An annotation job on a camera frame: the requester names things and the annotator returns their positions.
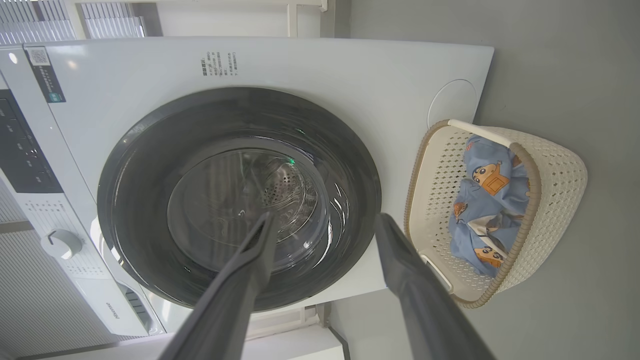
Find white plastic control knob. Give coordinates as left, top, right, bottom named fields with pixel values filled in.
left=40, top=228, right=84, bottom=261

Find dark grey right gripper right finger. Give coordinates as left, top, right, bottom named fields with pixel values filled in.
left=374, top=212, right=497, bottom=360

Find blue cartoon print garment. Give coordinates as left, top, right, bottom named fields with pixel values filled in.
left=448, top=179, right=531, bottom=278
left=462, top=135, right=532, bottom=203

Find round white filter cover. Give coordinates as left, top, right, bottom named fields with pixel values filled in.
left=426, top=78, right=479, bottom=130

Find white front-load washing machine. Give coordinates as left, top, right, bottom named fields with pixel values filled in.
left=0, top=37, right=496, bottom=346

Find black washer control display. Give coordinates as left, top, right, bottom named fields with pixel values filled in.
left=0, top=90, right=64, bottom=194

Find white detergent drawer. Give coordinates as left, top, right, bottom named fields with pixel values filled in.
left=75, top=277, right=166, bottom=337

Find cream perforated laundry basket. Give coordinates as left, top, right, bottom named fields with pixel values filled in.
left=404, top=119, right=589, bottom=309

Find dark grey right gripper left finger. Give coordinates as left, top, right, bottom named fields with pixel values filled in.
left=159, top=211, right=279, bottom=360

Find white slatted window blind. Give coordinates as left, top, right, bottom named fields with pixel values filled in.
left=0, top=0, right=76, bottom=46
left=80, top=1, right=147, bottom=39

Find dark QR code sticker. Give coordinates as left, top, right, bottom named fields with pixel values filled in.
left=24, top=46, right=67, bottom=104

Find black round glass washer door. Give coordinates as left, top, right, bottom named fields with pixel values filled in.
left=97, top=86, right=382, bottom=313

